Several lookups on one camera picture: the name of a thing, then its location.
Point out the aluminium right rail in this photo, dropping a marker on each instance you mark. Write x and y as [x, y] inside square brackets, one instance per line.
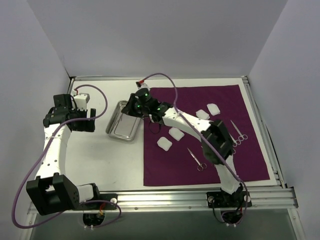
[264, 134]

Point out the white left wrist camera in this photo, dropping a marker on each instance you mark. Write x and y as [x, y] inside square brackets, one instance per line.
[80, 100]

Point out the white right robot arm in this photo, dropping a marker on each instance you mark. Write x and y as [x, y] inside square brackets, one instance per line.
[216, 142]

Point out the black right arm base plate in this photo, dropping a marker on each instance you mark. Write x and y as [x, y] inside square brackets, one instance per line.
[221, 199]

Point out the steel instrument tray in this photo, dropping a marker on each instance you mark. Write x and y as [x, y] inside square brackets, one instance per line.
[121, 126]

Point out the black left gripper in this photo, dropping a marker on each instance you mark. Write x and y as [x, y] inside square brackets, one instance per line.
[88, 120]

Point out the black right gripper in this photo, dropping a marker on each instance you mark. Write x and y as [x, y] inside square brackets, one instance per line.
[129, 106]

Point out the aluminium rail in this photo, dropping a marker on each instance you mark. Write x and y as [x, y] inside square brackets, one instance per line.
[203, 199]
[264, 134]

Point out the steel scissors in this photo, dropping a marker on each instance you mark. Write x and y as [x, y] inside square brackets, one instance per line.
[236, 142]
[200, 166]
[241, 137]

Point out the aluminium front rail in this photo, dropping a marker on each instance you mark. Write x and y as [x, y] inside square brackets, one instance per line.
[203, 199]

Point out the purple surgical cloth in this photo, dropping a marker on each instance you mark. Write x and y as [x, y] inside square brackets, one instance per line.
[176, 167]

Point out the white gauze pad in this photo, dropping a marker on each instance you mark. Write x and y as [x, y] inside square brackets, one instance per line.
[176, 133]
[164, 143]
[201, 114]
[213, 109]

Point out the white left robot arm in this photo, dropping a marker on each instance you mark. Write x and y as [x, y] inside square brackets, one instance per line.
[52, 191]

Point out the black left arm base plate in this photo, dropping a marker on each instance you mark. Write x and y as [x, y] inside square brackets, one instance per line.
[106, 201]

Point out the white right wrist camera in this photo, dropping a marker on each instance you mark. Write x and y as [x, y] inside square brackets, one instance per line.
[142, 85]

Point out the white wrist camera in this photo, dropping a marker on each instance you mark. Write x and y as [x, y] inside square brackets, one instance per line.
[142, 85]
[80, 100]

